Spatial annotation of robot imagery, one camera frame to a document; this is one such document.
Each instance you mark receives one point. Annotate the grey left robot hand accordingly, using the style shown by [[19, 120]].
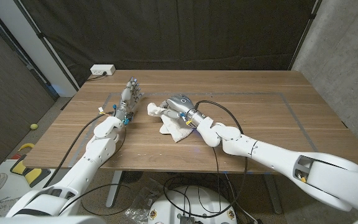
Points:
[[126, 98]]

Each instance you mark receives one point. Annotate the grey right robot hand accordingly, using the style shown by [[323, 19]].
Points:
[[180, 104]]

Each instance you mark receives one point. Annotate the white cloth rag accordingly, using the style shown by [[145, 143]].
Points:
[[176, 130]]

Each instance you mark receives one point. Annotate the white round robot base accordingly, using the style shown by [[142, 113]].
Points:
[[194, 207]]

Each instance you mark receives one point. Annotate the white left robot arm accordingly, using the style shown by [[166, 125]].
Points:
[[89, 155]]

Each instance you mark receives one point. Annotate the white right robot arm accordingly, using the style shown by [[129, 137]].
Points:
[[275, 155]]

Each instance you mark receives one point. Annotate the white power strip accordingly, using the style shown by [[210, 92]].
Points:
[[102, 69]]

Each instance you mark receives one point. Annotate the black backdrop curtain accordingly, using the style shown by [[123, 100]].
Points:
[[179, 31]]

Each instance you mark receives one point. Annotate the black round floor fan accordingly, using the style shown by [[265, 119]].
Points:
[[131, 176]]

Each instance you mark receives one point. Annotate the white table leg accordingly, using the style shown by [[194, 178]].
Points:
[[115, 186]]

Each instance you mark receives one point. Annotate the yellow ball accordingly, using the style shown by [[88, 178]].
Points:
[[34, 126]]

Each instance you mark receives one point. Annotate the black backdrop stand pole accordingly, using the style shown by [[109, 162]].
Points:
[[43, 39], [305, 32]]

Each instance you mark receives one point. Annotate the clear plastic bag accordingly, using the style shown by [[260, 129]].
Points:
[[141, 205]]

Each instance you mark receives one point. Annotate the yellow banana toy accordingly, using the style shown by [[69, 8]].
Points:
[[26, 145]]

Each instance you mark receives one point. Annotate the yellow and black pad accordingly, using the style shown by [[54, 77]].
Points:
[[33, 175]]

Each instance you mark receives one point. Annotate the grey table leg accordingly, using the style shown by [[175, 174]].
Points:
[[272, 193]]

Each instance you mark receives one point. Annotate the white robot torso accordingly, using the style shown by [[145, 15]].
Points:
[[42, 220]]

